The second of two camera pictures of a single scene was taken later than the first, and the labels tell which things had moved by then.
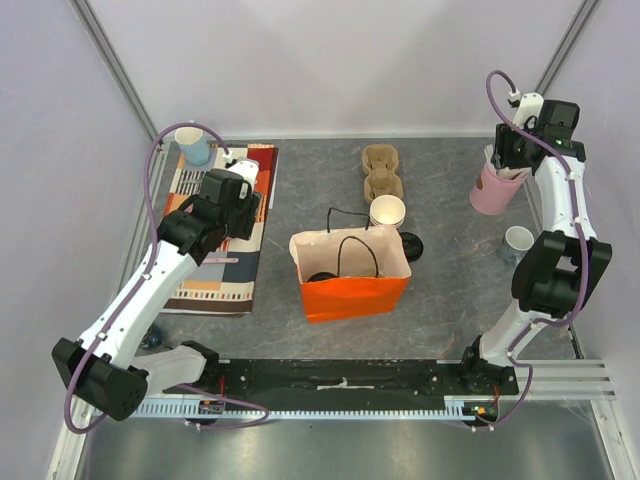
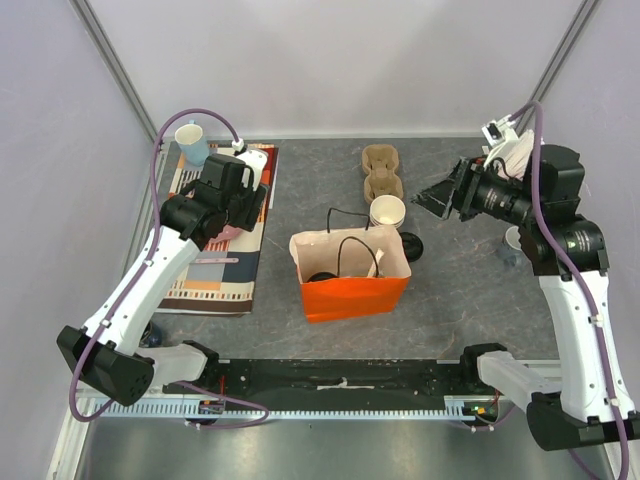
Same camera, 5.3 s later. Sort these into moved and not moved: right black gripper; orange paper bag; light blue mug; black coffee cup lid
Moved: right black gripper
Not moved: light blue mug; orange paper bag; black coffee cup lid
